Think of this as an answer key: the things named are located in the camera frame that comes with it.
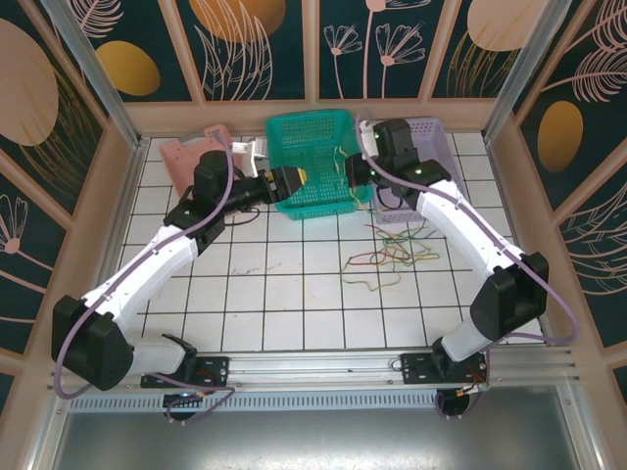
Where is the slotted metal strip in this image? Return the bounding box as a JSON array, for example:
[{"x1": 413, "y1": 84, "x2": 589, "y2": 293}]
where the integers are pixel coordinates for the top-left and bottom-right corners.
[{"x1": 68, "y1": 394, "x2": 445, "y2": 413}]

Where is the black circuit board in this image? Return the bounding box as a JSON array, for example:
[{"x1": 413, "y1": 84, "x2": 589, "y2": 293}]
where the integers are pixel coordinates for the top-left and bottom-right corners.
[{"x1": 161, "y1": 391, "x2": 207, "y2": 410}]

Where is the aluminium corner post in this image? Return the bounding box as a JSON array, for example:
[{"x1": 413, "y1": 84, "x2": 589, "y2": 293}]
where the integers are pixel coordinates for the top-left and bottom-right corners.
[
  {"x1": 41, "y1": 0, "x2": 151, "y2": 148},
  {"x1": 482, "y1": 0, "x2": 574, "y2": 143}
]

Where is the thin black left camera cable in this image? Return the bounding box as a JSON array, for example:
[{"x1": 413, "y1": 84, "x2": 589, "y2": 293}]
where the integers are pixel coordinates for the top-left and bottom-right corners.
[{"x1": 222, "y1": 206, "x2": 262, "y2": 227}]

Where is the aluminium side rail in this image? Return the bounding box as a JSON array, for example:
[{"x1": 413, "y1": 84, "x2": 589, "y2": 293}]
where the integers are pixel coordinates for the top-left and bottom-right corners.
[{"x1": 72, "y1": 139, "x2": 151, "y2": 353}]

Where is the lilac plastic basket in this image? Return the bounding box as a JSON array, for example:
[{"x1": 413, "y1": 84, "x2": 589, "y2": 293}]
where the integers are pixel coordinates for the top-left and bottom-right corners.
[{"x1": 355, "y1": 116, "x2": 469, "y2": 225}]

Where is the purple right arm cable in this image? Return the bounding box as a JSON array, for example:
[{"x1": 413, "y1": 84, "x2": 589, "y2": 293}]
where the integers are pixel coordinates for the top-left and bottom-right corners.
[{"x1": 355, "y1": 116, "x2": 579, "y2": 344}]

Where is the thin yellow wire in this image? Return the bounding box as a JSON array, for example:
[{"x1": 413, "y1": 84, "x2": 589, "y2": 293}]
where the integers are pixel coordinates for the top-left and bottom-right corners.
[{"x1": 332, "y1": 144, "x2": 442, "y2": 296}]

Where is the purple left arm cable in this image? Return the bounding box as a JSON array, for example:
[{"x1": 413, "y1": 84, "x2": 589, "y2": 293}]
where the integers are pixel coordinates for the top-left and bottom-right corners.
[{"x1": 52, "y1": 134, "x2": 236, "y2": 426}]

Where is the aluminium front rail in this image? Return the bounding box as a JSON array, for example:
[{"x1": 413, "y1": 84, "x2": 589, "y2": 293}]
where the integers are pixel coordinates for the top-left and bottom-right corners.
[{"x1": 46, "y1": 350, "x2": 582, "y2": 396}]

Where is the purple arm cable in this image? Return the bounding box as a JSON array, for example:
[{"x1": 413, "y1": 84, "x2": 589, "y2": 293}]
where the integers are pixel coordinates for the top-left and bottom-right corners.
[
  {"x1": 355, "y1": 116, "x2": 579, "y2": 344},
  {"x1": 52, "y1": 134, "x2": 236, "y2": 426}
]

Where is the pink plastic basket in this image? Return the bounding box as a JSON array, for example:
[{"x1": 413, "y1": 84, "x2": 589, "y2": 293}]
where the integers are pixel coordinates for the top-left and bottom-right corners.
[{"x1": 160, "y1": 124, "x2": 246, "y2": 197}]

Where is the steel sheet panel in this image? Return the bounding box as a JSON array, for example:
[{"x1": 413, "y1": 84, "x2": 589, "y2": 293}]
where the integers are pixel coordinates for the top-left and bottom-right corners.
[{"x1": 46, "y1": 386, "x2": 597, "y2": 470}]

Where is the thin red wire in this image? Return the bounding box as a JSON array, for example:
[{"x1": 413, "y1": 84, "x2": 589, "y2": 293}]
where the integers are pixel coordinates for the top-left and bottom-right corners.
[{"x1": 341, "y1": 222, "x2": 432, "y2": 275}]

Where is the teal plastic basket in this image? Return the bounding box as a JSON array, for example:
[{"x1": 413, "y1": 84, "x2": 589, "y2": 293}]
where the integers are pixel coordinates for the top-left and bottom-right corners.
[{"x1": 265, "y1": 108, "x2": 376, "y2": 221}]

